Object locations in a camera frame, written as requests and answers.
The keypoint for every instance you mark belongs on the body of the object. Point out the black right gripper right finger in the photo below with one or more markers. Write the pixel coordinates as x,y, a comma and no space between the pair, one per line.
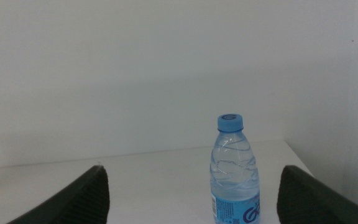
306,202

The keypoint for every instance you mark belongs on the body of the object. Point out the clear water bottle blue cap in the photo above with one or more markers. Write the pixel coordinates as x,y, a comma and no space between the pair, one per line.
235,186

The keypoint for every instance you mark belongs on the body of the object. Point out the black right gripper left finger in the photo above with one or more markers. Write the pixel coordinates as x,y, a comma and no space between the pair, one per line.
82,199

